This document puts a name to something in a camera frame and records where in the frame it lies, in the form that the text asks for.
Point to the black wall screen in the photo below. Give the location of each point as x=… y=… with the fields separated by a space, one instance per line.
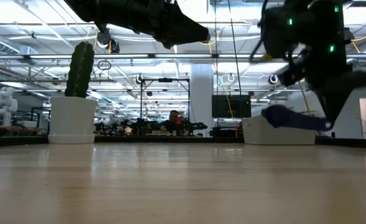
x=230 y=105

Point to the white building column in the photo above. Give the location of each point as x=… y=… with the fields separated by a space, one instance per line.
x=201 y=93

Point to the grey plastic basket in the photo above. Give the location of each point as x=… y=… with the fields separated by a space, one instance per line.
x=276 y=135

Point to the purple measuring cup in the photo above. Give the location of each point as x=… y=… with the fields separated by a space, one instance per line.
x=291 y=118

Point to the white planter pot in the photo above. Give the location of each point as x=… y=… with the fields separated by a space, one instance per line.
x=72 y=118

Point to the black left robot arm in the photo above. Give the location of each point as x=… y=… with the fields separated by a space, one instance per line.
x=80 y=7

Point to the green cactus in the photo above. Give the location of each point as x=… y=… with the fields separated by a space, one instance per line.
x=80 y=71

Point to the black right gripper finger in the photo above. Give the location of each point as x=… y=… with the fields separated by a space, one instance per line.
x=341 y=90
x=293 y=74

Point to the black aluminium table frame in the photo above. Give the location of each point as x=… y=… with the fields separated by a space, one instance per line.
x=30 y=140

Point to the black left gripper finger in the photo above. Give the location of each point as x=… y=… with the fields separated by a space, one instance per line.
x=185 y=31

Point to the black metal frame rig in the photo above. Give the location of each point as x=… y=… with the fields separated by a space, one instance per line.
x=165 y=80

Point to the person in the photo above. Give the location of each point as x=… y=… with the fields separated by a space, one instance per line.
x=171 y=123

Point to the black background robot arms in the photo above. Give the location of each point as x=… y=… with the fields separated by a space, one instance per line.
x=195 y=126

